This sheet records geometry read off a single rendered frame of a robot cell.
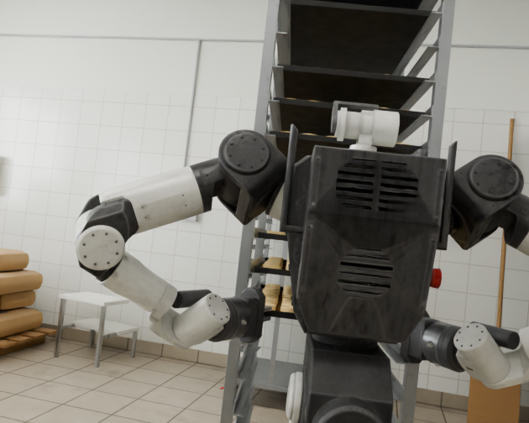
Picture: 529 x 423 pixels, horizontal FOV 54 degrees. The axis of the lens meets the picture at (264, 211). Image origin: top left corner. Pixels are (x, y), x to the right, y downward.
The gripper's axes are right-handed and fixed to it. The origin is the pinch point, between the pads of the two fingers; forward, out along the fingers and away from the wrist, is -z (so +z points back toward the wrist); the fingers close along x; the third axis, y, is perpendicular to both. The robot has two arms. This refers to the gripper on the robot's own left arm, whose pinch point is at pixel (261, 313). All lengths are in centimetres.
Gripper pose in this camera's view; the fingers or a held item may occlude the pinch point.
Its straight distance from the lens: 123.7
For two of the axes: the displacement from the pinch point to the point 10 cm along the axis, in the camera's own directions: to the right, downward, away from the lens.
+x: 1.1, -9.9, 0.3
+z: -5.4, -0.9, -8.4
